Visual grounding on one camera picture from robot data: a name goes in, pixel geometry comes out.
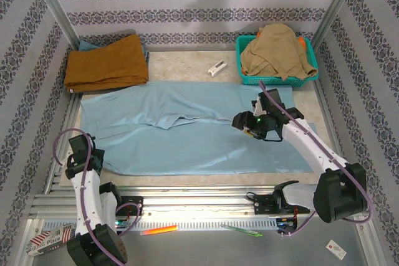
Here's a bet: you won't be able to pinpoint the light blue trousers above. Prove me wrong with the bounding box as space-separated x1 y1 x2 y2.
79 80 317 177

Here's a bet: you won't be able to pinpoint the khaki crumpled trousers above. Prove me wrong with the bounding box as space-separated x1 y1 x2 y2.
239 24 319 80

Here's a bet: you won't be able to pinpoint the mustard brown folded trousers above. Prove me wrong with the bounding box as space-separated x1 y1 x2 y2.
64 34 150 93

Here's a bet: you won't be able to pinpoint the teal plastic basket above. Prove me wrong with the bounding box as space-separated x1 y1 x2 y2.
235 34 320 88

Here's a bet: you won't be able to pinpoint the white plastic clip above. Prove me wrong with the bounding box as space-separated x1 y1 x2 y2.
207 62 229 78

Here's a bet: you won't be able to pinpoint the orange pen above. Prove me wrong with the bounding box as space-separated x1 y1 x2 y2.
139 224 180 236

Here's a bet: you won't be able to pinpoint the flag print Gung Place pack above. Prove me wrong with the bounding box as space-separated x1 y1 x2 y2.
28 227 77 256

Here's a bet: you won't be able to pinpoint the green pen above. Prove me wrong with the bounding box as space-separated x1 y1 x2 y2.
220 224 263 237

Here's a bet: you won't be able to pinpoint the white card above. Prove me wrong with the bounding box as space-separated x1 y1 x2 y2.
325 239 347 260

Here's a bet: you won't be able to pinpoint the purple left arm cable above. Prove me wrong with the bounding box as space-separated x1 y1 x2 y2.
53 128 141 266

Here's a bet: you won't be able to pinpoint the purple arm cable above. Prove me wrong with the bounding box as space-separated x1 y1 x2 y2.
53 128 141 266
257 79 374 238

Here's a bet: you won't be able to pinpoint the aluminium side rail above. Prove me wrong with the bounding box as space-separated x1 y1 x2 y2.
43 91 84 195
313 78 355 192

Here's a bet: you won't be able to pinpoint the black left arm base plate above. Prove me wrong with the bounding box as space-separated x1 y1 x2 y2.
117 196 144 217

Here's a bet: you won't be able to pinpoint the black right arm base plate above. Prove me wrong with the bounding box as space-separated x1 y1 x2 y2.
254 192 300 216

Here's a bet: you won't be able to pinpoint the aluminium cross rail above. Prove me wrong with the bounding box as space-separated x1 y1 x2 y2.
32 184 368 217

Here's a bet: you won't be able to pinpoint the white slotted cable duct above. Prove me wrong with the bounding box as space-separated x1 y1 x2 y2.
42 217 279 231

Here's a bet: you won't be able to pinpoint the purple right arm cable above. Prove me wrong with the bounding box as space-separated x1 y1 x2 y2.
257 79 374 238

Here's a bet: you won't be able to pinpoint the aluminium frame post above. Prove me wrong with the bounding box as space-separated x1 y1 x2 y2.
29 0 81 52
311 0 365 50

